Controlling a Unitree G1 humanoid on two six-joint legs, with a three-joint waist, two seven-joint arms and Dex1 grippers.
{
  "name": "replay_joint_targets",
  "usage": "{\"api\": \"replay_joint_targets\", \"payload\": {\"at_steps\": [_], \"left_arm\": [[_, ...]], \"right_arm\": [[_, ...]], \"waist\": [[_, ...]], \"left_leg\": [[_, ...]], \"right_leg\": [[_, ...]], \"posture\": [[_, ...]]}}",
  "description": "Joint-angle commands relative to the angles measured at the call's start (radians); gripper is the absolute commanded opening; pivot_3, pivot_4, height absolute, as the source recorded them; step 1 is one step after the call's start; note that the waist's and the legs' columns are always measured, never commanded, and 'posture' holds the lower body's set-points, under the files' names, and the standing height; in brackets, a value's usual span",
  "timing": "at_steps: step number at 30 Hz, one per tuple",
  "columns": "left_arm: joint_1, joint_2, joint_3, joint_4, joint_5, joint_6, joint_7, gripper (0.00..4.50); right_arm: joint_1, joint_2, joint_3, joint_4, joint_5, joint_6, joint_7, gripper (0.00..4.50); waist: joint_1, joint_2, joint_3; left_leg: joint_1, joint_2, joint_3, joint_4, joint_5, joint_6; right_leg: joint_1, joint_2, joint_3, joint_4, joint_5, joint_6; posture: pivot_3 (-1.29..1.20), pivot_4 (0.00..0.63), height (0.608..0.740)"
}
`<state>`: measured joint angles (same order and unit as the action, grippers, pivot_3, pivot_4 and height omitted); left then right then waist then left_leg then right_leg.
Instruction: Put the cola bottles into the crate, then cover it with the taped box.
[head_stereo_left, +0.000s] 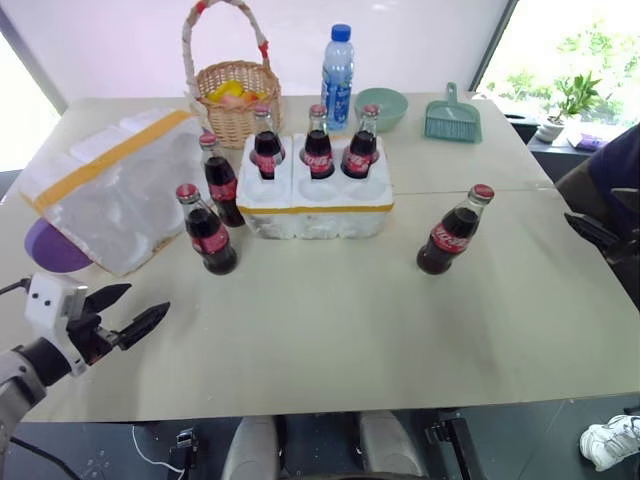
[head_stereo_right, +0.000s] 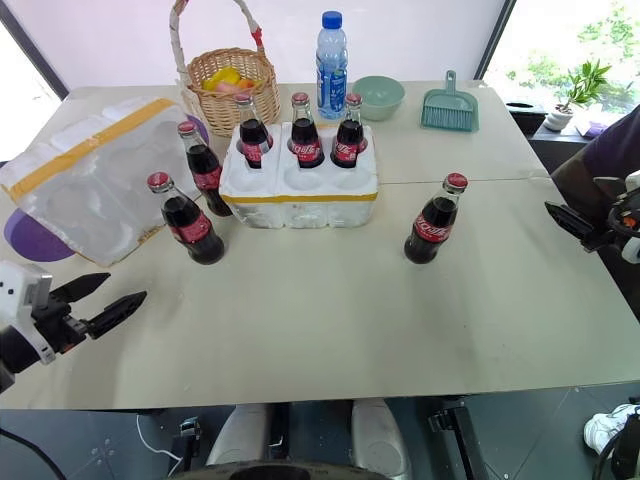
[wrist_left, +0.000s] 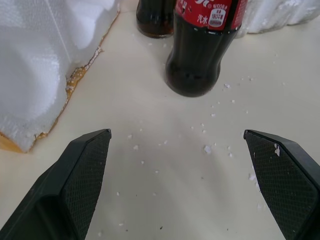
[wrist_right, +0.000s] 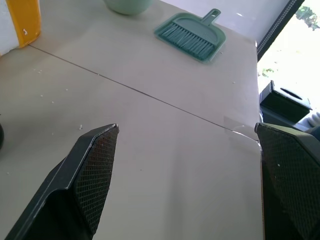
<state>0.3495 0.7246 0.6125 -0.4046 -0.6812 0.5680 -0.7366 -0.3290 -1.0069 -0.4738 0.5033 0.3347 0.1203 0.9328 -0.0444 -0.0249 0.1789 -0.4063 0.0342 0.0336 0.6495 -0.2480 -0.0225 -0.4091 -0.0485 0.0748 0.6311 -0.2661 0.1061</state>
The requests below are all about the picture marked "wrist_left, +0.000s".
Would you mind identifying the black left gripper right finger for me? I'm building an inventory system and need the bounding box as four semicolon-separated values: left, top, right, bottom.
243;129;320;240

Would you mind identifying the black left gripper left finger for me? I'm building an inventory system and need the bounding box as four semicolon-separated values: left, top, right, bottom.
0;128;112;240

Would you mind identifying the white styrofoam block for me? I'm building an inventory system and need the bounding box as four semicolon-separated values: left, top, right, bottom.
234;0;320;39
0;0;121;154

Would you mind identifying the cola bottle with red label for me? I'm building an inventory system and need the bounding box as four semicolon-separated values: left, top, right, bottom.
164;0;249;98
135;0;177;39

